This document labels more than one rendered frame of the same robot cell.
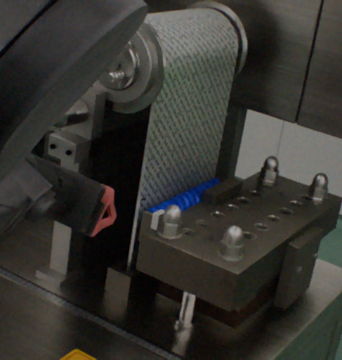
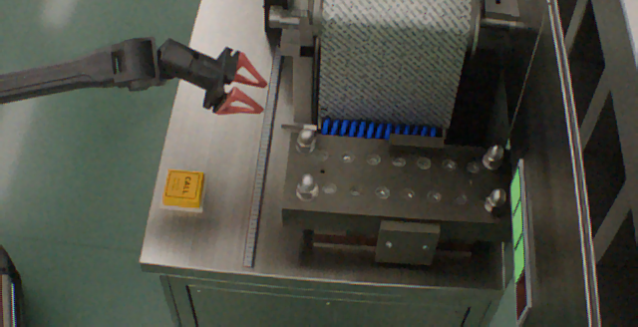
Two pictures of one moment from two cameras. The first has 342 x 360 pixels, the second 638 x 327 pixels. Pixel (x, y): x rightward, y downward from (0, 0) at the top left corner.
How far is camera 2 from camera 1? 124 cm
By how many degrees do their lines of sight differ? 57
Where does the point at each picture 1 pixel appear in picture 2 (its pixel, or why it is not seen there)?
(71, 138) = (288, 36)
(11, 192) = (104, 72)
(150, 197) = (335, 111)
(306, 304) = (409, 273)
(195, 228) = (332, 156)
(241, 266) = (296, 205)
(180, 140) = (375, 84)
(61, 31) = not seen: outside the picture
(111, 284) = not seen: hidden behind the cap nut
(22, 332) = (213, 140)
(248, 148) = not seen: outside the picture
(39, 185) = (129, 74)
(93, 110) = (299, 26)
